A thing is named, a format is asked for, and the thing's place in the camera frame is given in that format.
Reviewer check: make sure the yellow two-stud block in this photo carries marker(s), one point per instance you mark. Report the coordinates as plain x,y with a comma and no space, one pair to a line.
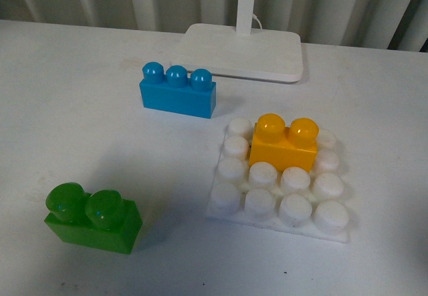
284,146

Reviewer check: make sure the blue three-stud block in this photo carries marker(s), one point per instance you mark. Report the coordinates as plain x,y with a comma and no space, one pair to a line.
175,90

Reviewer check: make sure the green two-stud block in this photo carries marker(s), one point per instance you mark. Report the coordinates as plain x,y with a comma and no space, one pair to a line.
103,220

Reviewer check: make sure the white desk lamp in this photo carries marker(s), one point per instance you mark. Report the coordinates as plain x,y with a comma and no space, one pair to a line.
241,51

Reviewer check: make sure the white studded base plate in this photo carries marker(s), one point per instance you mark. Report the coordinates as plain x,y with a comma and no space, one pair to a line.
292,201

